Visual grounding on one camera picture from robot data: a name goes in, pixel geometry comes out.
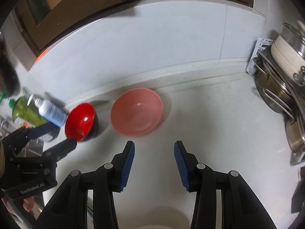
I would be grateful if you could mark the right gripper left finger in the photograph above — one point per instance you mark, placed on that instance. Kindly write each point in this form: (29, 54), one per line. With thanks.
(67, 208)

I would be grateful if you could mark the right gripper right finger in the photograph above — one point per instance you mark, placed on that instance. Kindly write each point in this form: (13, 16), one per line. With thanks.
(241, 208)

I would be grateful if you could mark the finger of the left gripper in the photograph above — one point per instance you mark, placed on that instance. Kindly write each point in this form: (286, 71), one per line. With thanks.
(37, 132)
(61, 150)

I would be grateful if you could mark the red black bowl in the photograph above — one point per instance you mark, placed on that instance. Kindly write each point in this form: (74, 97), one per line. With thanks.
(82, 123)

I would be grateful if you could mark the pink bowl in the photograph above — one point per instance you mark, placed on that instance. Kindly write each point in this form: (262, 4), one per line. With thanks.
(136, 112)

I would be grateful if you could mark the person's left hand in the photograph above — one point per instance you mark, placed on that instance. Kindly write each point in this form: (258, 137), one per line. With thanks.
(28, 204)

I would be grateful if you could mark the steel sink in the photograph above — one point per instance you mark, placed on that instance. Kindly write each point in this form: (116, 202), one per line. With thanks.
(33, 148)

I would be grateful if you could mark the green dish soap bottle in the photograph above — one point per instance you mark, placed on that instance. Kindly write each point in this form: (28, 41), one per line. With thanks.
(24, 114)

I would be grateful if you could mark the white blue pump bottle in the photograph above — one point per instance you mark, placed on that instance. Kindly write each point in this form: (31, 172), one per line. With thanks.
(48, 110)

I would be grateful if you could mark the large steel pot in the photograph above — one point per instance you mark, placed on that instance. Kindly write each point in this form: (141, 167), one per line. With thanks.
(294, 129)

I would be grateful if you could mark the cream cooking pot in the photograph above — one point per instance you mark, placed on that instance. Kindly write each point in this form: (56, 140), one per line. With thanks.
(288, 51)

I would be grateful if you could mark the white plastic shelf rack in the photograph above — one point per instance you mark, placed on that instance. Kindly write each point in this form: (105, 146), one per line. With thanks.
(260, 45)

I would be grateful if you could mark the steel pot with handle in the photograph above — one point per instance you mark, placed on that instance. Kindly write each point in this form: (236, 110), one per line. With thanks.
(272, 90)

